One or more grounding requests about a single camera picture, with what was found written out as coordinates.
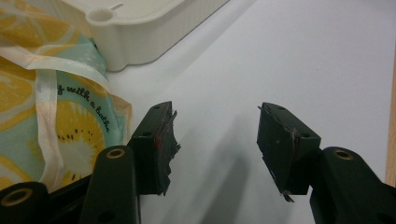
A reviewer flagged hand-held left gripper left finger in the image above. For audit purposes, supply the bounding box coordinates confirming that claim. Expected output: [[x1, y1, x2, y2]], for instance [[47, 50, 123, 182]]
[[127, 100, 182, 197]]

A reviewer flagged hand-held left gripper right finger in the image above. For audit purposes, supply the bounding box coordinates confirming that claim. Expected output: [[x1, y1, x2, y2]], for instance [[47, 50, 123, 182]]
[[256, 102, 322, 203]]

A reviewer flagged wooden strip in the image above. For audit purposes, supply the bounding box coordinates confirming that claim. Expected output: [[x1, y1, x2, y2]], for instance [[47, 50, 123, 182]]
[[384, 50, 396, 189]]

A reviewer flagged yellow fruit print cloth bag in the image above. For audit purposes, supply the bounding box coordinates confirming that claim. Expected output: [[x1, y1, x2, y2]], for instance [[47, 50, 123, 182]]
[[0, 0, 134, 193]]

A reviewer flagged white plastic tray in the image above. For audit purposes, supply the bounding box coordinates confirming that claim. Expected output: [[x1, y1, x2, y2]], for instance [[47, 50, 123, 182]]
[[60, 0, 232, 73]]

